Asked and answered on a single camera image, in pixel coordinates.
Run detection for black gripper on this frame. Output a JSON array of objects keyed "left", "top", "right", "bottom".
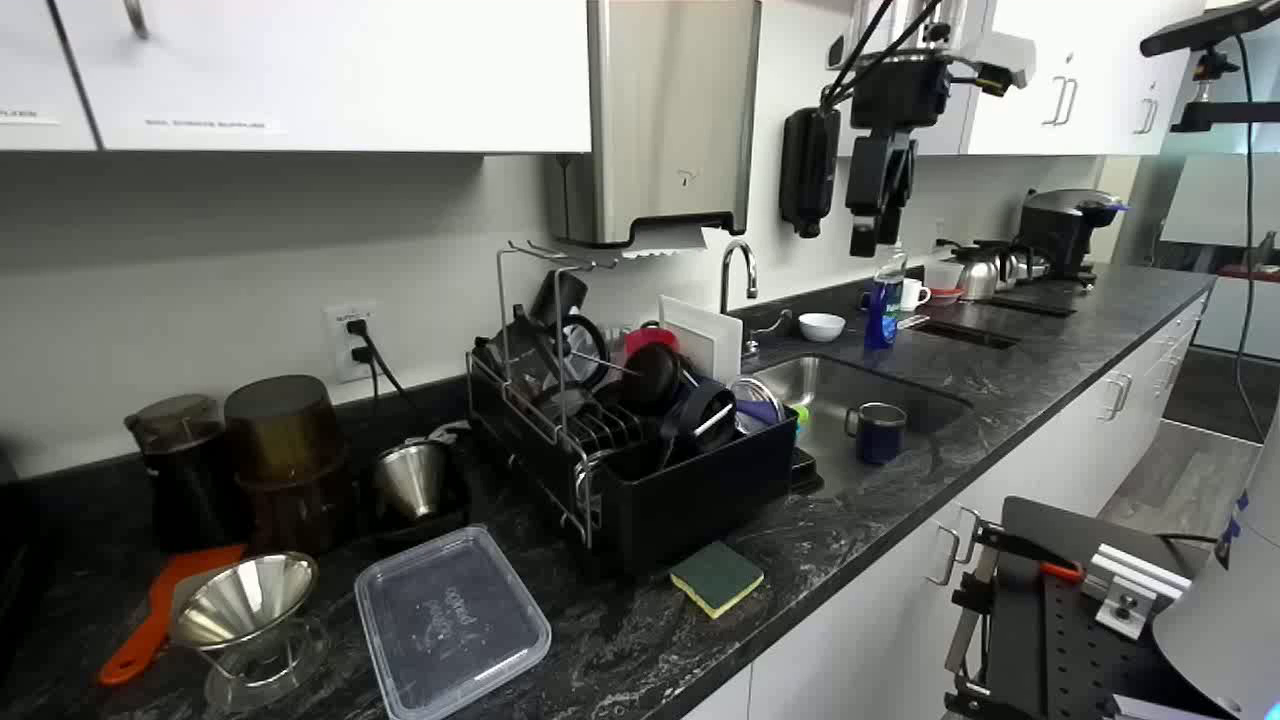
[{"left": 844, "top": 134, "right": 921, "bottom": 259}]

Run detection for blue metal cup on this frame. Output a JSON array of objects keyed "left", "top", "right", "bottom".
[{"left": 838, "top": 398, "right": 910, "bottom": 474}]

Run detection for red white cup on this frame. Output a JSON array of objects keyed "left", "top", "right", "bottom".
[{"left": 924, "top": 259, "right": 967, "bottom": 315}]

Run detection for stainless steel sink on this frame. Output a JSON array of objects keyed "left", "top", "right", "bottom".
[{"left": 750, "top": 350, "right": 977, "bottom": 474}]

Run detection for red dish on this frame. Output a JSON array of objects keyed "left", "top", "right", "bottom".
[{"left": 618, "top": 321, "right": 682, "bottom": 364}]

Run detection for black dish rack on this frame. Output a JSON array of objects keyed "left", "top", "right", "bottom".
[{"left": 462, "top": 237, "right": 821, "bottom": 580}]

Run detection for small steel cone cup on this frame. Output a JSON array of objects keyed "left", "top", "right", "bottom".
[{"left": 372, "top": 436, "right": 453, "bottom": 526}]

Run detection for white mug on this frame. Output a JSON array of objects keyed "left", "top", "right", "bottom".
[{"left": 892, "top": 274, "right": 936, "bottom": 315}]

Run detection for blue bottle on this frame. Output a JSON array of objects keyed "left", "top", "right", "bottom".
[{"left": 858, "top": 276, "right": 902, "bottom": 357}]

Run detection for white bowl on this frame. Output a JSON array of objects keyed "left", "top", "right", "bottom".
[{"left": 797, "top": 308, "right": 851, "bottom": 343}]

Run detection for steel pot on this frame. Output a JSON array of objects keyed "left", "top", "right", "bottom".
[{"left": 954, "top": 237, "right": 1016, "bottom": 304}]

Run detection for black counter mat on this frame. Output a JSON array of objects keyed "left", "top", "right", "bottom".
[{"left": 914, "top": 315, "right": 1023, "bottom": 351}]

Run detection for chrome faucet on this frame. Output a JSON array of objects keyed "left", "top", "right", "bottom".
[{"left": 717, "top": 239, "right": 763, "bottom": 315}]

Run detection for black coffee machine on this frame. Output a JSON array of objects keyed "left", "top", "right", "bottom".
[{"left": 1011, "top": 185, "right": 1126, "bottom": 290}]

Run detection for white cutting board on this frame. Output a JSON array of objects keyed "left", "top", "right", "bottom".
[{"left": 657, "top": 291, "right": 747, "bottom": 393}]

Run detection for clear glass bowl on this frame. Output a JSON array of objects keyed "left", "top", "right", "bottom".
[{"left": 727, "top": 377, "right": 793, "bottom": 436}]

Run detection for steel paper towel dispenser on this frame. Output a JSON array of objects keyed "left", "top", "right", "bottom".
[{"left": 552, "top": 0, "right": 763, "bottom": 254}]

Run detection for black mug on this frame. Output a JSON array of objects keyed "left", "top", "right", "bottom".
[
  {"left": 663, "top": 380, "right": 740, "bottom": 452},
  {"left": 622, "top": 343, "right": 697, "bottom": 417}
]

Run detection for round black glass lid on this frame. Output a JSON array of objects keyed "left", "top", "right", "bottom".
[{"left": 552, "top": 312, "right": 611, "bottom": 393}]

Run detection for green yellow sponge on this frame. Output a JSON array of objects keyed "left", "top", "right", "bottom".
[{"left": 663, "top": 538, "right": 771, "bottom": 625}]

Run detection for white base cabinets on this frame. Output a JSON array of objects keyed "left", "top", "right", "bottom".
[{"left": 682, "top": 291, "right": 1210, "bottom": 720}]

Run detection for silver metal clamp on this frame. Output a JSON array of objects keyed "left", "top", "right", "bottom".
[{"left": 1081, "top": 538, "right": 1197, "bottom": 644}]

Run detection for black perforated cart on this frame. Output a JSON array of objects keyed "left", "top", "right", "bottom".
[{"left": 943, "top": 493, "right": 1203, "bottom": 720}]

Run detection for wide white cabinet door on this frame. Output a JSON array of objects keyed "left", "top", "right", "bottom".
[{"left": 46, "top": 0, "right": 597, "bottom": 156}]

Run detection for clear plastic container lid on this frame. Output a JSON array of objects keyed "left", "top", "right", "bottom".
[{"left": 352, "top": 522, "right": 555, "bottom": 720}]

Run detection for large dark brown canister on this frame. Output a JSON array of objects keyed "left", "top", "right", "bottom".
[{"left": 218, "top": 371, "right": 352, "bottom": 558}]

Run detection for steel funnel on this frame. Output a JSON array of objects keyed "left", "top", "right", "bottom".
[{"left": 168, "top": 550, "right": 320, "bottom": 657}]

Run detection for small dark lidded canister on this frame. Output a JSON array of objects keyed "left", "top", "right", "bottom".
[{"left": 118, "top": 393, "right": 242, "bottom": 554}]

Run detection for clear glass jar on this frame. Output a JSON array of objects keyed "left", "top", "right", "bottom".
[{"left": 197, "top": 633, "right": 320, "bottom": 715}]

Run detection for orange spatula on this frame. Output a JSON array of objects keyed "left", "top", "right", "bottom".
[{"left": 90, "top": 540, "right": 252, "bottom": 694}]

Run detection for narrow white cabinet door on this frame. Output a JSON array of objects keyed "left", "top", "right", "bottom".
[{"left": 0, "top": 0, "right": 98, "bottom": 151}]

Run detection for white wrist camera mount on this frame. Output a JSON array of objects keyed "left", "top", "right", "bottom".
[{"left": 954, "top": 29, "right": 1040, "bottom": 97}]

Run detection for white cabinet with handles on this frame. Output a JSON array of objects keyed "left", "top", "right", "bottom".
[{"left": 953, "top": 0, "right": 1203, "bottom": 161}]

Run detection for red handled clamp tool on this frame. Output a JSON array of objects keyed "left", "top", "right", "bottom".
[{"left": 967, "top": 518, "right": 1093, "bottom": 593}]

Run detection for black camera on stand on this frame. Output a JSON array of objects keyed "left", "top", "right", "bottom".
[{"left": 1137, "top": 0, "right": 1280, "bottom": 137}]

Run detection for black power plug cable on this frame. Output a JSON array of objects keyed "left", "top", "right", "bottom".
[{"left": 340, "top": 315, "right": 415, "bottom": 405}]

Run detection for white wall outlet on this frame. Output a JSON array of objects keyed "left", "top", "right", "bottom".
[{"left": 320, "top": 295, "right": 384, "bottom": 388}]

